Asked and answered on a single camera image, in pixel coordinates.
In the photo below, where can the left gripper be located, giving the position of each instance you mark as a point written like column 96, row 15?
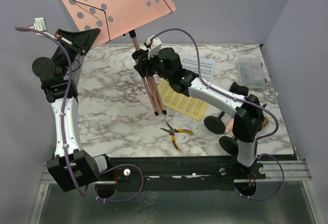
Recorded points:
column 80, row 40

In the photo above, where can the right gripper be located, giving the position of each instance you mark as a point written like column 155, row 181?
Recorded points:
column 143, row 62

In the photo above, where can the pink perforated music stand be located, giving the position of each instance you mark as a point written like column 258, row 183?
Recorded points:
column 115, row 17

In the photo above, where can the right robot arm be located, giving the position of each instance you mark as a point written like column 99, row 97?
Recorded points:
column 246, row 111

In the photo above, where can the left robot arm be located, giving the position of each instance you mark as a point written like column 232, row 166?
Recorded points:
column 64, row 121

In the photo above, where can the yellow sheet music page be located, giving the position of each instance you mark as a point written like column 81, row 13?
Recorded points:
column 188, row 106

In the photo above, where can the white sheet music page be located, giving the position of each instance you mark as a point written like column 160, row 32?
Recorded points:
column 207, row 66

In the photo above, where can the clear plastic parts box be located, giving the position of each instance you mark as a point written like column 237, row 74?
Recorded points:
column 250, row 73

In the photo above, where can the pink toy microphone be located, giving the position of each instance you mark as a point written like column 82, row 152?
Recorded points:
column 229, row 126

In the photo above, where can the black mic stand front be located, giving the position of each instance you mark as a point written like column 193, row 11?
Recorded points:
column 229, row 144

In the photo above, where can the gold toy microphone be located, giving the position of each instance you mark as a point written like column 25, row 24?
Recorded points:
column 265, row 122

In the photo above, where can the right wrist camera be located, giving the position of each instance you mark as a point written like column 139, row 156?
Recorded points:
column 153, row 46

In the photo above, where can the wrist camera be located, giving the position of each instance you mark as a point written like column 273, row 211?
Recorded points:
column 40, row 24
column 153, row 46

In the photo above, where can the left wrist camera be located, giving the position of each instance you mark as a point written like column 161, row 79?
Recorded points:
column 40, row 24

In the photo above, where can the yellow handled pliers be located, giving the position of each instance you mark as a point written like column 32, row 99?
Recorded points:
column 172, row 131

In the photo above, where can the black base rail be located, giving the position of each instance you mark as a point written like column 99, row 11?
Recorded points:
column 195, row 173

